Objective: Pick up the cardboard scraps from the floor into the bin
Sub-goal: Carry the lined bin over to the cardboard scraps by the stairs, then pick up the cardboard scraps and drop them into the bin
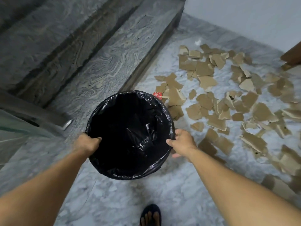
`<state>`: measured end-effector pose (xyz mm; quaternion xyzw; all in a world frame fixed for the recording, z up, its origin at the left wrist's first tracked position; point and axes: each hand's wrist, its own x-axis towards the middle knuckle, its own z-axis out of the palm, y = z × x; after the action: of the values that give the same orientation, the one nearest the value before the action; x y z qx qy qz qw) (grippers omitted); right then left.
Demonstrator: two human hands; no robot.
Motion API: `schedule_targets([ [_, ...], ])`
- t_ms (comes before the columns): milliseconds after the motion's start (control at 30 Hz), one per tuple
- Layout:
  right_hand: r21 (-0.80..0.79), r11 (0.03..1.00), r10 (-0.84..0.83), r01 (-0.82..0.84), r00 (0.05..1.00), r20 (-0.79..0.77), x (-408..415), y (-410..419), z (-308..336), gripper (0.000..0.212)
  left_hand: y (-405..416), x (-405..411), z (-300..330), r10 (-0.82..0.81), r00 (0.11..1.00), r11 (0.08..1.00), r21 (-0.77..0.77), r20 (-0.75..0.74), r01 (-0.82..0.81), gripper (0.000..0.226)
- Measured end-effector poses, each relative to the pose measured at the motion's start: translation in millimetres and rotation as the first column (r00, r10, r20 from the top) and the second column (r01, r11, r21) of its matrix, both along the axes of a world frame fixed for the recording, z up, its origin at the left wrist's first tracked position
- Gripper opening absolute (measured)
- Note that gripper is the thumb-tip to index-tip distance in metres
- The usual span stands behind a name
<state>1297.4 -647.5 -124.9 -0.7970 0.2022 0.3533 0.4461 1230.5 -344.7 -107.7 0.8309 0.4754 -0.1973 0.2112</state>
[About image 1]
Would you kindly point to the pink bin with black liner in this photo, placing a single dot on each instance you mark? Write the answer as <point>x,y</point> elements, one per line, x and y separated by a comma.
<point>122,175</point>

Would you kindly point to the brown wooden door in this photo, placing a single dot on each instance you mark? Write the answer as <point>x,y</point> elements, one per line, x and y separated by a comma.
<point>292,56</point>

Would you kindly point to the person's left foot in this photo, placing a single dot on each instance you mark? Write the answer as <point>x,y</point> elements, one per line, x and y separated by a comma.
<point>150,220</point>

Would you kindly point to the pile of brown paper pieces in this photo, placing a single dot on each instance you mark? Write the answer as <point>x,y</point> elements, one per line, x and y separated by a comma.
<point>204,68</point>

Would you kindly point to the black plastic bag liner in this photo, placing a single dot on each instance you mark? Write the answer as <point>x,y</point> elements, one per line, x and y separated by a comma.
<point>122,129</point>

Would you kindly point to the blue left flip-flop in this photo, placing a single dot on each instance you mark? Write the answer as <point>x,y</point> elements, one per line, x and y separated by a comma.
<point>150,206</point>

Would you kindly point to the metal framed glass panel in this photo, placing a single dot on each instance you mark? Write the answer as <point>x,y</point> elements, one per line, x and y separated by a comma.
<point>28,108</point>

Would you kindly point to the person's left forearm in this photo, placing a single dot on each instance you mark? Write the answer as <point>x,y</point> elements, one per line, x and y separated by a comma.
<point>42,193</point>

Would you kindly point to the person's right forearm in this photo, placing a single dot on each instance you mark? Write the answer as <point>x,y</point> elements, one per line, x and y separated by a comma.
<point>235,185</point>

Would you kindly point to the person's left hand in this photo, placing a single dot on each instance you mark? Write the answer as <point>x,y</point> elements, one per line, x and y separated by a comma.
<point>85,144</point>

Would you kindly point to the person's right hand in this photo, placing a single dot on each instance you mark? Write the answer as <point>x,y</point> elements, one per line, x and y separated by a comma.
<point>184,143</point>

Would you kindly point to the grey granite staircase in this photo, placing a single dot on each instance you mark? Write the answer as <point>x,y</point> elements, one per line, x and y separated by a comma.
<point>94,56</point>

